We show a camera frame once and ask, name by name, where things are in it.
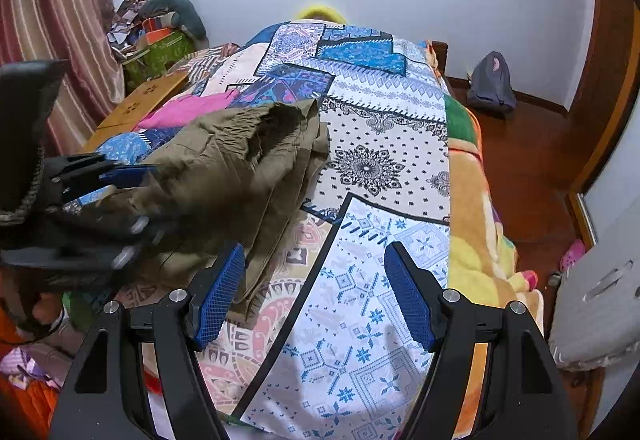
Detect grey backpack on floor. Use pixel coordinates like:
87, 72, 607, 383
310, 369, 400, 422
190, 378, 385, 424
466, 50, 518, 114

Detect orange garment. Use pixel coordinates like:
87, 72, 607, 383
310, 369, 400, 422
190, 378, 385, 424
0, 309, 61, 440

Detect yellow foam headboard arc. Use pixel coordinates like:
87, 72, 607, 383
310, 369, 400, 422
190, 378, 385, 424
295, 4, 347, 24

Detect pink slipper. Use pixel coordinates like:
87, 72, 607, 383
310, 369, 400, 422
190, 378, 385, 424
559, 239, 586, 272

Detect blue patchwork bed sheet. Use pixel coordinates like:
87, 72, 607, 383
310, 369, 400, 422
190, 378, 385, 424
62, 19, 452, 440

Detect striped red curtain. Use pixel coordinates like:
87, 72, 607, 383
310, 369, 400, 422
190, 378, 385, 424
1, 0, 125, 154

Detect pink garment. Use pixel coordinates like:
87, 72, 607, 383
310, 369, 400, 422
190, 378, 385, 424
134, 89, 241, 130

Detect purple clothes pile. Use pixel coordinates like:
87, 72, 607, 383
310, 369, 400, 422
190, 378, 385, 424
1, 327, 84, 389

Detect wooden lap table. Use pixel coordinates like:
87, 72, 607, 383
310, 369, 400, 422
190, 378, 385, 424
81, 71, 188, 153

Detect green storage basket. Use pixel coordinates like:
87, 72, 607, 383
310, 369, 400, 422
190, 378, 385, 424
122, 31, 194, 93

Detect olive khaki shorts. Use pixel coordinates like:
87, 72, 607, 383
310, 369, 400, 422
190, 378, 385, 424
80, 99, 329, 322

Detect orange yellow fleece blanket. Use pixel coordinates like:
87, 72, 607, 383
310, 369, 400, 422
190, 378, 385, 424
422, 39, 546, 438

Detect wooden door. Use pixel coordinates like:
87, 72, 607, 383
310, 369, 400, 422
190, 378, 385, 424
570, 0, 639, 193

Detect grey plush toy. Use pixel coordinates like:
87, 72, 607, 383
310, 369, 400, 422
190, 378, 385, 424
139, 0, 207, 42

